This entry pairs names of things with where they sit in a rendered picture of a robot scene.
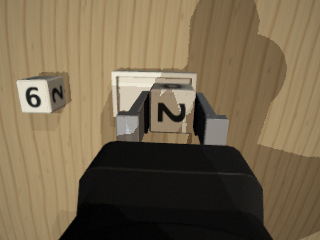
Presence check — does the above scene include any white shallow tray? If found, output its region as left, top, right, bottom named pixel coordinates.
left=112, top=70, right=197, bottom=116

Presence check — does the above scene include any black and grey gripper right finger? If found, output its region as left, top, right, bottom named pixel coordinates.
left=193, top=93, right=229, bottom=145

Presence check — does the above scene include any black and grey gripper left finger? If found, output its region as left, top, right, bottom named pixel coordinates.
left=116, top=91, right=150, bottom=142

